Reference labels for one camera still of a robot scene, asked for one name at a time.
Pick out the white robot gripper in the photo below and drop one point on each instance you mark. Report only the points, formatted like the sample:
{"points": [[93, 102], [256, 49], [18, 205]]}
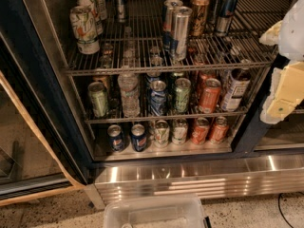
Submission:
{"points": [[293, 32]]}

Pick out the blue silver redbull can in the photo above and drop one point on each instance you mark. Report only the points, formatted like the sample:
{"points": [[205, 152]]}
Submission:
{"points": [[225, 17]]}

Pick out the orange soda can middle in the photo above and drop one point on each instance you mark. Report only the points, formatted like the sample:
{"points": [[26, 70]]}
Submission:
{"points": [[209, 96]]}

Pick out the dark slim can rear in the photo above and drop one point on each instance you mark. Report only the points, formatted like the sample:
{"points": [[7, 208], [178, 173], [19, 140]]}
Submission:
{"points": [[214, 10]]}

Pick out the right orange can bottom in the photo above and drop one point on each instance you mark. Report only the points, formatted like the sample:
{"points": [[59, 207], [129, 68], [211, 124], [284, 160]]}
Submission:
{"points": [[219, 130]]}

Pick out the green mountain dew can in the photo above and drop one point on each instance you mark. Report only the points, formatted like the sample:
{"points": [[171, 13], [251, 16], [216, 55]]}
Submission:
{"points": [[182, 94]]}

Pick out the gold monster can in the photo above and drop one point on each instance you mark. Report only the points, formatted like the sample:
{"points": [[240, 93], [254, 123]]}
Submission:
{"points": [[199, 17]]}

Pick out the left orange can bottom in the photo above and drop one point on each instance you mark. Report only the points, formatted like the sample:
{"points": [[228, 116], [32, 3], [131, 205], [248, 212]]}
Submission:
{"points": [[199, 131]]}

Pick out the front silver redbull can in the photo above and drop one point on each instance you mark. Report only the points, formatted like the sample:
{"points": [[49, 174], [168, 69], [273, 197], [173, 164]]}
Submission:
{"points": [[179, 32]]}

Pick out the steel fridge base grille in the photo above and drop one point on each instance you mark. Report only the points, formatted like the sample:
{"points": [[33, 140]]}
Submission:
{"points": [[216, 179]]}

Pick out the right white can bottom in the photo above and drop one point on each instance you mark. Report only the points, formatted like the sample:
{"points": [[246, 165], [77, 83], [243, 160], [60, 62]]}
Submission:
{"points": [[179, 131]]}

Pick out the blue pepsi can middle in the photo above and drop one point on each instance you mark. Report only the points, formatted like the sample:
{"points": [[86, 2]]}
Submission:
{"points": [[158, 104]]}

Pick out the left white can bottom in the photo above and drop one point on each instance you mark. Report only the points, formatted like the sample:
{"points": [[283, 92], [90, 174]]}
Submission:
{"points": [[161, 133]]}

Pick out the right pepsi can bottom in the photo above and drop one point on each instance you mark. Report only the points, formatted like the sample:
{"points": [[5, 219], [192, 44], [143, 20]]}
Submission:
{"points": [[138, 137]]}

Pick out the tall silver slim can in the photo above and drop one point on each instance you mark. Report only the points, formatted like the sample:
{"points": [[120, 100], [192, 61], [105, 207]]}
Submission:
{"points": [[120, 10]]}

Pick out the left pepsi can bottom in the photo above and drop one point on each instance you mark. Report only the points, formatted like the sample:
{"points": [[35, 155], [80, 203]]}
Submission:
{"points": [[116, 138]]}

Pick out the green can middle shelf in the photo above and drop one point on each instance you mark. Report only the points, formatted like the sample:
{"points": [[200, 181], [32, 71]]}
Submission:
{"points": [[98, 96]]}

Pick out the rear white 7up can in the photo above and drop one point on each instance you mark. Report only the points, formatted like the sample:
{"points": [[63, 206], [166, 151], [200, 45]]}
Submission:
{"points": [[99, 2]]}

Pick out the white 7up can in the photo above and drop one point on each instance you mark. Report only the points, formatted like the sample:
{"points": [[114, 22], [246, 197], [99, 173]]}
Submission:
{"points": [[92, 5], [84, 29], [99, 2]]}

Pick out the front white 7up can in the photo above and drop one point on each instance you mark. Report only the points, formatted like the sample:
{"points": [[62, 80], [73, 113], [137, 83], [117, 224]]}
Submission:
{"points": [[84, 29]]}

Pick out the middle white 7up can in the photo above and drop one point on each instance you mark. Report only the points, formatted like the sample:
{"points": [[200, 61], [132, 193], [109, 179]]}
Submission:
{"points": [[92, 5]]}

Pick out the open glass fridge door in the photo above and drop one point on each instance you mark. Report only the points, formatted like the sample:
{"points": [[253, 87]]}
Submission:
{"points": [[29, 166]]}

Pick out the white labelled coffee bottle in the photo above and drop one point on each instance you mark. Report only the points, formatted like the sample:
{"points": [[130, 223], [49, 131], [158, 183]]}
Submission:
{"points": [[237, 83]]}

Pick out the clear water bottle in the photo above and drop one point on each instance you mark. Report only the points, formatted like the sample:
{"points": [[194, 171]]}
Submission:
{"points": [[129, 88]]}

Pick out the clear plastic bin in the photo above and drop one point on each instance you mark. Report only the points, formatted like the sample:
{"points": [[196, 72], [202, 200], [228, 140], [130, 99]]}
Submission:
{"points": [[177, 211]]}

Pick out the top wire shelf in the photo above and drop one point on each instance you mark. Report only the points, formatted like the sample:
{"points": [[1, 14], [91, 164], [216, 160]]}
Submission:
{"points": [[240, 48]]}

